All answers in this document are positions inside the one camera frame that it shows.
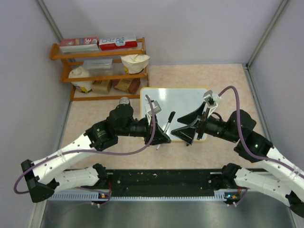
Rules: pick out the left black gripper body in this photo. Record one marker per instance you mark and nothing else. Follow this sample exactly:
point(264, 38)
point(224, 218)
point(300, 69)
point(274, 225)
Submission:
point(149, 130)

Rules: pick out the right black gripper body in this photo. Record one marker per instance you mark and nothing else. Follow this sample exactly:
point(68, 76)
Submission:
point(200, 125)

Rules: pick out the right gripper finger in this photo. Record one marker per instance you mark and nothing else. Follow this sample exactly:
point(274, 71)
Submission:
point(185, 133)
point(191, 117)

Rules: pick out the white black marker pen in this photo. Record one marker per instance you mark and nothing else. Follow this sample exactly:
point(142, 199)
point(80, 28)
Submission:
point(171, 116)

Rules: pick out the yellow framed whiteboard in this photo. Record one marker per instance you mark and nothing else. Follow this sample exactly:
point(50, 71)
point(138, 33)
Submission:
point(181, 100)

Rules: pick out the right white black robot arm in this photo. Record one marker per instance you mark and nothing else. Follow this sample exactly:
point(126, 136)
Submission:
point(288, 185)

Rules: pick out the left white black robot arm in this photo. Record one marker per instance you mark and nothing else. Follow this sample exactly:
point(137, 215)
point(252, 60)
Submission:
point(52, 174)

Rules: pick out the black drink can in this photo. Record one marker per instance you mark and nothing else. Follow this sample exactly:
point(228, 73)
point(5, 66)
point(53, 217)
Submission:
point(124, 101)

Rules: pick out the reddish brown packet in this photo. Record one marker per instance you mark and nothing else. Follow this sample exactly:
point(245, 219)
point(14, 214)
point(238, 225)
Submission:
point(129, 85)

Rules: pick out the tan brown box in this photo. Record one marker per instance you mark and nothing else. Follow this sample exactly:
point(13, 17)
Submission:
point(101, 87)

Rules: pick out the cream paper bag right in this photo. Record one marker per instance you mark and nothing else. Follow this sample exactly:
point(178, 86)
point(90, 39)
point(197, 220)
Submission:
point(136, 63)

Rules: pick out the wooden three tier shelf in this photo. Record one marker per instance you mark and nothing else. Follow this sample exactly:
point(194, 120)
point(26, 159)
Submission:
point(115, 72)

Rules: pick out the clear plastic container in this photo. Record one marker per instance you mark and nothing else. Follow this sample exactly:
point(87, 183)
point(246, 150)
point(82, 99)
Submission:
point(99, 67)

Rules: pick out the red white box right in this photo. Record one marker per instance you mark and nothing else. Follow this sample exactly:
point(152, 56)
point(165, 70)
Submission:
point(123, 42)

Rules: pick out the red white box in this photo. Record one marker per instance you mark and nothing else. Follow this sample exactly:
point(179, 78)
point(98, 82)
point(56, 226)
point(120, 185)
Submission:
point(87, 44)
point(123, 42)

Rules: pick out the red white box left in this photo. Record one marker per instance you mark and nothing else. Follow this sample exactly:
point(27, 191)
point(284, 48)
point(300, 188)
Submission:
point(87, 44)

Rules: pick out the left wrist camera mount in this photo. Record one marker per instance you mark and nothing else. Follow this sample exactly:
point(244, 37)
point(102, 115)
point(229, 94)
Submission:
point(155, 107)

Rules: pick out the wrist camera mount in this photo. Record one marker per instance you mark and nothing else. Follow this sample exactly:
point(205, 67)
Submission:
point(212, 100)
point(155, 107)

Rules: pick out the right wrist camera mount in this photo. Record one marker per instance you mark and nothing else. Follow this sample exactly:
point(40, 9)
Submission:
point(212, 100)

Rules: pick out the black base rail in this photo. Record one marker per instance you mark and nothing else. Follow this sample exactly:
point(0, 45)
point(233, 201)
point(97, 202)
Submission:
point(165, 182)

